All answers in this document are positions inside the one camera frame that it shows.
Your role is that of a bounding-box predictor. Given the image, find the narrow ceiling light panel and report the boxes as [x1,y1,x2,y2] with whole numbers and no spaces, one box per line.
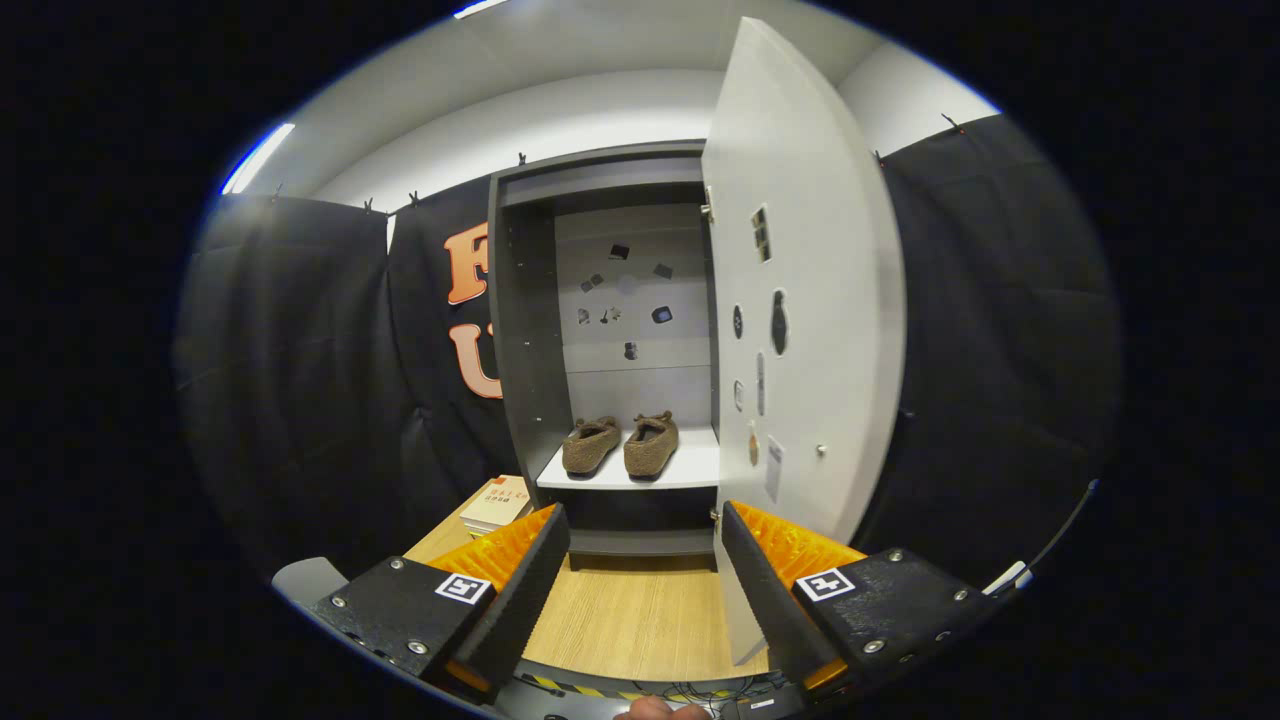
[222,122,297,196]

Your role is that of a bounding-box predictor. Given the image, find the beige shoe cabinet door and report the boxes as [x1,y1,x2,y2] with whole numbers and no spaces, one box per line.
[700,15,908,666]

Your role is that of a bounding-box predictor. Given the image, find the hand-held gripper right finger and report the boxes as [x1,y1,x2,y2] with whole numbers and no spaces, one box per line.
[720,500,1001,693]

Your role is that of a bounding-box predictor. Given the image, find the yellow black striped tape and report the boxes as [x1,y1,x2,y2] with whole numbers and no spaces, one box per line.
[520,672,741,701]

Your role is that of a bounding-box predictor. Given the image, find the brown fuzzy shoe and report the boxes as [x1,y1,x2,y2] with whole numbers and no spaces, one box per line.
[623,410,681,479]
[562,416,623,475]

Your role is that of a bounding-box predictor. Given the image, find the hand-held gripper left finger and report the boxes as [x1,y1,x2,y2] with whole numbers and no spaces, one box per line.
[312,503,571,701]

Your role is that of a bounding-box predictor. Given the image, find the stack of books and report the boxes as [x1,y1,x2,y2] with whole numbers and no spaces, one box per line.
[458,475,533,538]

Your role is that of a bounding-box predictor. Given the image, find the dark grey shoe cabinet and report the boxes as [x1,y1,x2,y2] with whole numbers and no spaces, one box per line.
[487,140,723,571]

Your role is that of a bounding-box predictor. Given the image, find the light grey cabinet shelf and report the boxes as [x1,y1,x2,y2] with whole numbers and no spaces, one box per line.
[537,428,721,491]

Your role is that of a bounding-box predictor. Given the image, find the black backdrop cloth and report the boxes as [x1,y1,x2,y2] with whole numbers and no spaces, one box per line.
[175,112,1121,591]

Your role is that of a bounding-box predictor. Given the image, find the black cable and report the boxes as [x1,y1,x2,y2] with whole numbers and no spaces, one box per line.
[1025,480,1101,576]

